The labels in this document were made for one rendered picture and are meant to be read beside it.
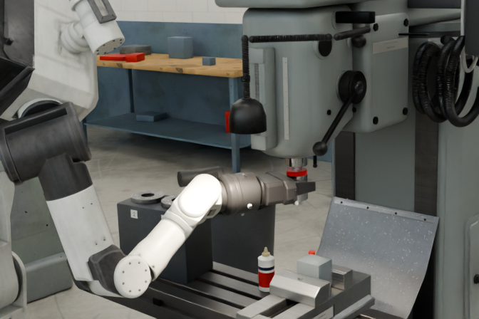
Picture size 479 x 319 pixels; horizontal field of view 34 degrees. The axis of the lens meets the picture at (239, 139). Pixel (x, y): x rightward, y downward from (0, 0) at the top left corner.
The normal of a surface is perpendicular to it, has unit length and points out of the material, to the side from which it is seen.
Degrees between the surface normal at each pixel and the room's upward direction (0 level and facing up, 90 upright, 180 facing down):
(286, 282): 40
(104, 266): 77
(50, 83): 95
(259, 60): 90
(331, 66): 90
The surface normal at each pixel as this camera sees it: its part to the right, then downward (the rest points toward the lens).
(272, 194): 0.40, 0.18
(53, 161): 0.22, 0.09
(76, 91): 0.61, 0.24
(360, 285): 0.76, 0.11
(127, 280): 0.67, -0.10
